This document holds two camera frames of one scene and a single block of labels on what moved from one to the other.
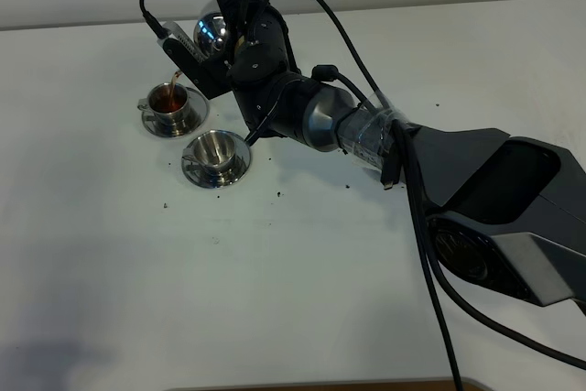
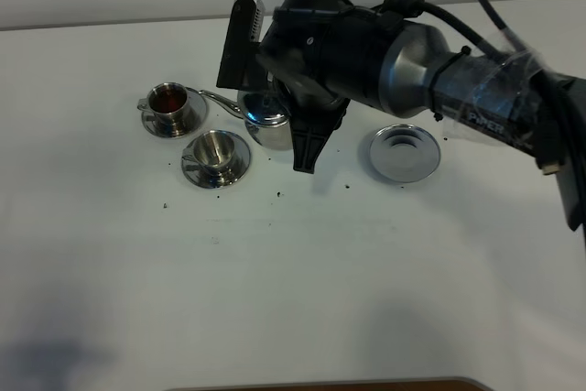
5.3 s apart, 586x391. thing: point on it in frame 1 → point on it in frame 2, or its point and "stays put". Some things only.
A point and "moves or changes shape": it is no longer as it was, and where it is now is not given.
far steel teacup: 168,103 stays put
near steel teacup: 217,149 stays put
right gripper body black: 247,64 → 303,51
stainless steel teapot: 211,35 moves or changes shape
